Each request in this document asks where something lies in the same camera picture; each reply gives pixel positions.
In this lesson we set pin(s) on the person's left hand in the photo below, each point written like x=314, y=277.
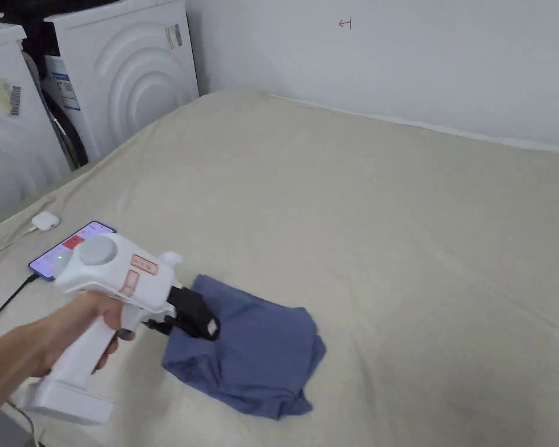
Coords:
x=70, y=330

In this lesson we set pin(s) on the dark blue shirt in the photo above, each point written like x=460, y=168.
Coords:
x=256, y=354

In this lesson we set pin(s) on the bed with beige sheet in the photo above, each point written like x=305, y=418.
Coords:
x=363, y=242

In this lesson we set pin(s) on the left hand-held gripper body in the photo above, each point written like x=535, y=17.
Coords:
x=102, y=279

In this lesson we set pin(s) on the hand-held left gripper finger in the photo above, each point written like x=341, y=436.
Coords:
x=196, y=298
x=200, y=326

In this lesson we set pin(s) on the white washing machine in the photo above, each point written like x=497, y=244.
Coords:
x=9, y=139
x=126, y=79

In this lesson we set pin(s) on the smartphone with lit screen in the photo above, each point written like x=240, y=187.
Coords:
x=51, y=260

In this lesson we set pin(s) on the white earbuds case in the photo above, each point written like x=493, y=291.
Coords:
x=45, y=220

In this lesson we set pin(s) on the person's left forearm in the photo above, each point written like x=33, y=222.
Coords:
x=4, y=368

